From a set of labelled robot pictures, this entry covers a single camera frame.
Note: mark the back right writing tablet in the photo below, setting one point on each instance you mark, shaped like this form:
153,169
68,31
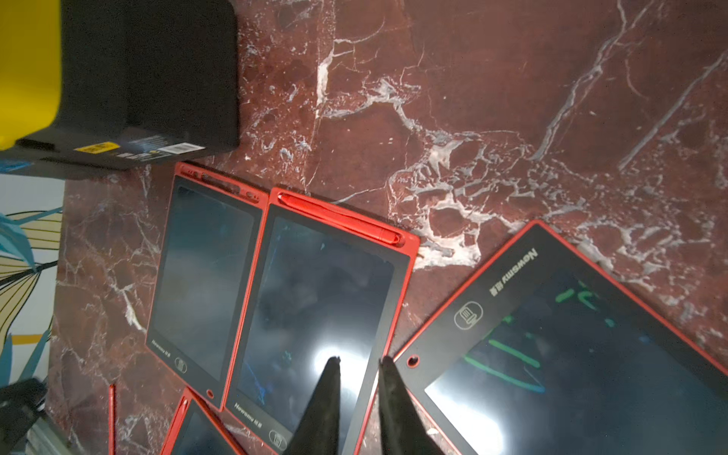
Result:
541,352

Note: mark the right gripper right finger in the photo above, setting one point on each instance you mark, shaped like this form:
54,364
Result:
402,431

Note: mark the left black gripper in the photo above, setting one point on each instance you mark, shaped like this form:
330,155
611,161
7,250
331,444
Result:
21,404

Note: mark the yellow black toolbox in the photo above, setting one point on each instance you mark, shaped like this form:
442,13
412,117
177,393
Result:
94,87

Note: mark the writing tablet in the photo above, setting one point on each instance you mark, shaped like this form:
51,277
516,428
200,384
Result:
214,227
318,291
541,352
195,429

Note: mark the red stylus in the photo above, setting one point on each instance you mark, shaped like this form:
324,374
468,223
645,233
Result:
112,418
342,220

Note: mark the back left writing tablet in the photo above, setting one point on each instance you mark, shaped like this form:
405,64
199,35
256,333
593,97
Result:
318,291

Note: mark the front left writing tablet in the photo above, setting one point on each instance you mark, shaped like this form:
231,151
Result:
195,429

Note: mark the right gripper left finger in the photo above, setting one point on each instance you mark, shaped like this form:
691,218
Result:
318,431

